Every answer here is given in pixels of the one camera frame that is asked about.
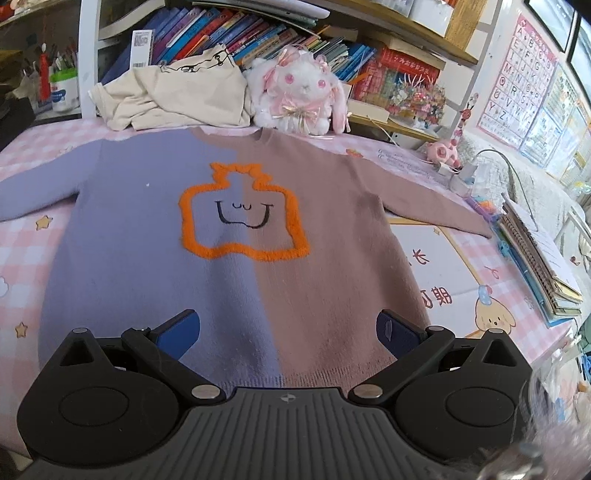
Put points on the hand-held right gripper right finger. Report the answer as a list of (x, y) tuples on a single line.
[(397, 330)]

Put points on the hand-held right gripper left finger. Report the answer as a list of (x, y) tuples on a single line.
[(180, 330)]

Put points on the purple and brown sweater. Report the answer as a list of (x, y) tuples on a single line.
[(138, 230)]

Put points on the box of colourful clips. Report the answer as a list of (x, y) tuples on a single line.
[(480, 205)]

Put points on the stack of notebooks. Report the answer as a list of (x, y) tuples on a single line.
[(535, 258)]

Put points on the white power adapter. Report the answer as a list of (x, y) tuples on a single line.
[(464, 182)]

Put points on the white charger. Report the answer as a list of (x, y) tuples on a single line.
[(445, 170)]

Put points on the pink piglet plush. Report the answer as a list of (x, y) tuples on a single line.
[(441, 152)]

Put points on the cream printed shirt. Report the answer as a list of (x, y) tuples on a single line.
[(184, 92)]

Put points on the white bunny plush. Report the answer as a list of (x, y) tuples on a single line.
[(300, 92)]

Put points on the thick red books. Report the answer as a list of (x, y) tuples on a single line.
[(401, 69)]

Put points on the white jar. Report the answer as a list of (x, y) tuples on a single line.
[(64, 90)]

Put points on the red tassel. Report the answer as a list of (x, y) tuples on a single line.
[(44, 78)]

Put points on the white labelled box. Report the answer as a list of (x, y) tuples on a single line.
[(142, 46)]

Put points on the row of colourful books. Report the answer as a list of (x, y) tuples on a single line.
[(231, 37)]

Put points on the bunch of pens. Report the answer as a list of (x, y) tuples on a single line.
[(60, 57)]

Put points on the wooden bookshelf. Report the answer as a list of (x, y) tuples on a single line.
[(461, 23)]

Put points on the black framed picture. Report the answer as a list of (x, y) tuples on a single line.
[(582, 50), (549, 18)]

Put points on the deer wall sticker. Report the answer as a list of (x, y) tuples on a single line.
[(467, 115)]

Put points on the colourful wall charts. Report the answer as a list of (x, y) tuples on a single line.
[(554, 124)]

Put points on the alphabet wall poster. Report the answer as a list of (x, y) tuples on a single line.
[(521, 78)]

